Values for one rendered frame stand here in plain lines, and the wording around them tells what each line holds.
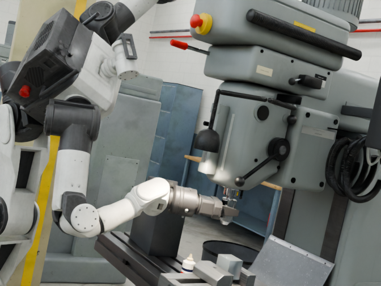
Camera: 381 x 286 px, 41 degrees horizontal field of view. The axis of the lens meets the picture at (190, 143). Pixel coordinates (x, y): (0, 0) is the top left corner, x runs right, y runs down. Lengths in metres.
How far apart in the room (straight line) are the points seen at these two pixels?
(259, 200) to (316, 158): 6.07
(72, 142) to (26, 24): 1.68
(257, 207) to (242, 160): 6.26
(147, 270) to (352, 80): 0.93
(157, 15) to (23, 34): 8.63
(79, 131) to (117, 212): 0.25
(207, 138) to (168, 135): 7.43
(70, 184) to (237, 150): 0.48
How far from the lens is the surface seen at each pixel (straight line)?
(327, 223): 1.79
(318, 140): 1.63
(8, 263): 2.02
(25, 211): 1.89
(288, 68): 1.51
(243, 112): 1.47
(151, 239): 1.90
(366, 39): 6.91
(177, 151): 8.95
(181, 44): 1.53
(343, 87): 1.70
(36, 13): 3.06
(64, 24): 1.60
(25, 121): 1.78
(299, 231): 1.89
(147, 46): 11.54
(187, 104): 8.93
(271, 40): 1.45
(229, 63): 1.50
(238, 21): 1.39
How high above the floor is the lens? 1.50
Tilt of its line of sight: 3 degrees down
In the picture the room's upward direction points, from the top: 12 degrees clockwise
